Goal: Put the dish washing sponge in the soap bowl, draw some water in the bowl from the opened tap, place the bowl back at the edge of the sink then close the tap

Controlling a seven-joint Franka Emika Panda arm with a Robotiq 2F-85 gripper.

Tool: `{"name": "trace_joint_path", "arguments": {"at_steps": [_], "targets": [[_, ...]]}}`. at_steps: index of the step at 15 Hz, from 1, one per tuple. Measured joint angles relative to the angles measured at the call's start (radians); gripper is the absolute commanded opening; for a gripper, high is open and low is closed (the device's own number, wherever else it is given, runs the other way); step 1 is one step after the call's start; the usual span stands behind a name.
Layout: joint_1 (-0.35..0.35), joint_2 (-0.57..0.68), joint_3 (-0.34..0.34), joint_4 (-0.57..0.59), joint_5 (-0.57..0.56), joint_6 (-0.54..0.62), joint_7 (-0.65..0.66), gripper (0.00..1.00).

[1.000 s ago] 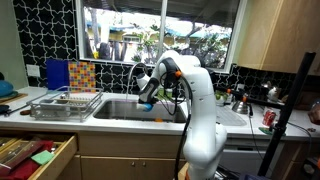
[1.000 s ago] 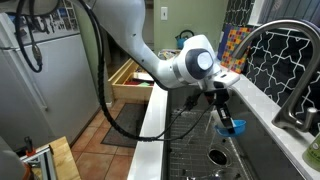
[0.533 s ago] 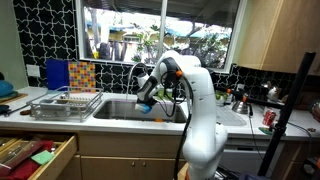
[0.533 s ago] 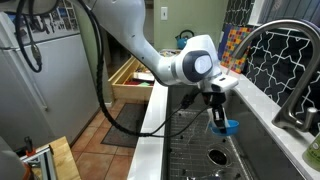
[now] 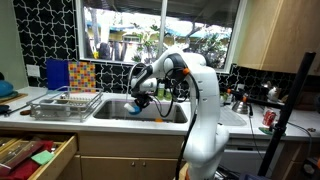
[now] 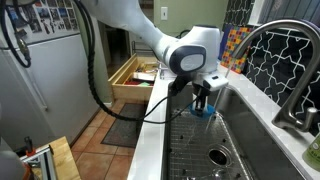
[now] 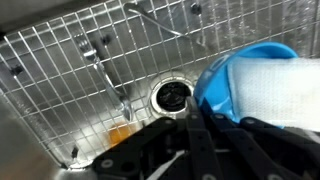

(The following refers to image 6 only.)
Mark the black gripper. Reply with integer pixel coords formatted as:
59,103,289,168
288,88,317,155
191,79,211,116

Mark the small blue bowl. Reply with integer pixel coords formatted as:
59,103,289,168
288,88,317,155
188,102,216,119

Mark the brushed steel kitchen faucet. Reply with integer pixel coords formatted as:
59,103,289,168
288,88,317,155
229,18,320,133

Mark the stainless steel sink basin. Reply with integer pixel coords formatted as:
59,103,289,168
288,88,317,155
161,81,308,180

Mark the green hand soap bottle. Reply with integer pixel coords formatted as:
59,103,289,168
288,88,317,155
301,132,320,173

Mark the open wooden kitchen drawer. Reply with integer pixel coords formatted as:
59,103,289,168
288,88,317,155
108,53,160,103

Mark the multicoloured squares cutting board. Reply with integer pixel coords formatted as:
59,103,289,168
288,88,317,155
220,25,255,75

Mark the dark floor mat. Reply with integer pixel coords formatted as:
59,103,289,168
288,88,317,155
100,102,148,149

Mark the kitchen window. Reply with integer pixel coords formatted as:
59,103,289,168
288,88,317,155
248,0,320,27

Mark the light wooden board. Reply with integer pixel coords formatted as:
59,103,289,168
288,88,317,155
29,135,82,180

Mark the white refrigerator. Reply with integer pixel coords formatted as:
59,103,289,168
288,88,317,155
0,0,102,152

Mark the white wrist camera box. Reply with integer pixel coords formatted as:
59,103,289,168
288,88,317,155
202,73,230,93

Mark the wire sink bottom grid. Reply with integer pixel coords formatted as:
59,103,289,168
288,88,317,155
166,108,256,180

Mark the white wall light switch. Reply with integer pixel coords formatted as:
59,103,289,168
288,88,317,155
160,6,169,22

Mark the aluminium profile frame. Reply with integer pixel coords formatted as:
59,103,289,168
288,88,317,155
19,144,58,180

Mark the red handled clamp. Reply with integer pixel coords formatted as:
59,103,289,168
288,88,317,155
23,136,37,158

